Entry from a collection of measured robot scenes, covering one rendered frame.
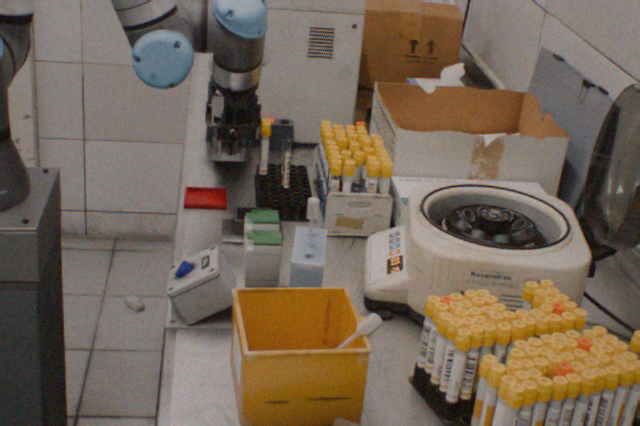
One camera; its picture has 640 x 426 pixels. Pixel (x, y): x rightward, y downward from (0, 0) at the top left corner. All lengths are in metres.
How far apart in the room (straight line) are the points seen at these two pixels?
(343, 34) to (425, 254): 0.63
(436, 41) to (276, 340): 1.15
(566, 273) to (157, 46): 0.58
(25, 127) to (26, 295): 1.88
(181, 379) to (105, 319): 1.78
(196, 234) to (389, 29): 0.87
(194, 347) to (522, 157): 0.65
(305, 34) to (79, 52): 1.50
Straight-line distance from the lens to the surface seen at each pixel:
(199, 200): 1.52
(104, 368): 2.66
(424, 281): 1.20
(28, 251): 1.27
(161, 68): 1.21
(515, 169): 1.54
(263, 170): 1.56
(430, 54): 2.13
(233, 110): 1.46
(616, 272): 1.47
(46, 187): 1.36
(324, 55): 1.72
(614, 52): 1.58
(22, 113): 3.14
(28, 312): 1.32
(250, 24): 1.32
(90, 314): 2.89
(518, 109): 1.76
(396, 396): 1.10
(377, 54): 2.12
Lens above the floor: 1.51
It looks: 25 degrees down
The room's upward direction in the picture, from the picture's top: 5 degrees clockwise
